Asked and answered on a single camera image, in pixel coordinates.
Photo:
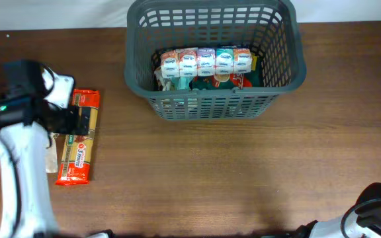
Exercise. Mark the brown white snack bag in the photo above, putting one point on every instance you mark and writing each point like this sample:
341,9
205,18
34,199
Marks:
164,84

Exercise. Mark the small pale green packet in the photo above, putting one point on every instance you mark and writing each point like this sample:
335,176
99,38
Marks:
181,83

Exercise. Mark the grey plastic basket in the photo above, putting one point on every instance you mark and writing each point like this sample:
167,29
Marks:
267,27

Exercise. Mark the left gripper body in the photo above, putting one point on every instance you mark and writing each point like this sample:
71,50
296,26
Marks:
67,120

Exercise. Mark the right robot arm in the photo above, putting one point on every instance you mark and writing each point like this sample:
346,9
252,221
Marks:
315,170

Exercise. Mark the beige paper bag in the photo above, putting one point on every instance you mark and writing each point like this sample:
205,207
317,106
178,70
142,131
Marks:
51,158

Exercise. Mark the Kleenex tissue multipack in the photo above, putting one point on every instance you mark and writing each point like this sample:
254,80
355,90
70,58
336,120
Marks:
191,62

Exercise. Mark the green Nescafe coffee bag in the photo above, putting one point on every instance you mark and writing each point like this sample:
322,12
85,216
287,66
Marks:
239,80

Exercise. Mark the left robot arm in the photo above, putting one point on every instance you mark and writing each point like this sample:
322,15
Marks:
34,105

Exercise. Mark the San Remo spaghetti pack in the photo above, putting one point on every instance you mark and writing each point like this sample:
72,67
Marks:
77,151

